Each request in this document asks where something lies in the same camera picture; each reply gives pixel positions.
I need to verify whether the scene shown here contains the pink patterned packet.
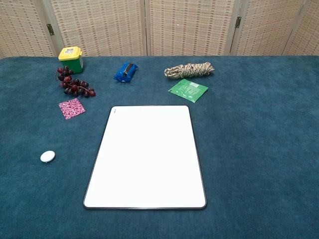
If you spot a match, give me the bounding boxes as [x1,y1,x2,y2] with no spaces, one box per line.
[58,98,86,120]

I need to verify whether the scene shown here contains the white board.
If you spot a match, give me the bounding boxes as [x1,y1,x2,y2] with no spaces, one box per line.
[83,105,207,210]

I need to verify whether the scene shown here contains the green foil sachet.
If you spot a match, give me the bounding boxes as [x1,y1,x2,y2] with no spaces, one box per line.
[167,78,209,103]

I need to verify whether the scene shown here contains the blue snack packet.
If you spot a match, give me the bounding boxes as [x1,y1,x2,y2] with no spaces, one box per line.
[113,62,139,83]

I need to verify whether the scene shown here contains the dark red grape bunch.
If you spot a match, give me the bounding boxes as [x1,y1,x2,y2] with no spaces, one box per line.
[55,66,96,98]

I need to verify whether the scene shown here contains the blue table cloth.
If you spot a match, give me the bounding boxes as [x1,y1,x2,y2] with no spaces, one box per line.
[0,55,319,239]

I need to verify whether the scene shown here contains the yellow lidded green container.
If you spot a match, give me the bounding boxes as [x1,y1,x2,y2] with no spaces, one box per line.
[58,46,84,74]

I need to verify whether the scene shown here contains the woven folding screen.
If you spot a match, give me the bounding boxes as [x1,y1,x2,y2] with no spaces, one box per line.
[0,0,319,60]

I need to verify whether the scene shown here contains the small white oval object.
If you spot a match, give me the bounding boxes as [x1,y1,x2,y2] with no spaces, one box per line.
[40,150,56,164]

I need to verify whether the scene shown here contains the beige braided rope bundle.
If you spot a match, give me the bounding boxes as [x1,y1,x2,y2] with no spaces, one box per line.
[163,62,215,80]

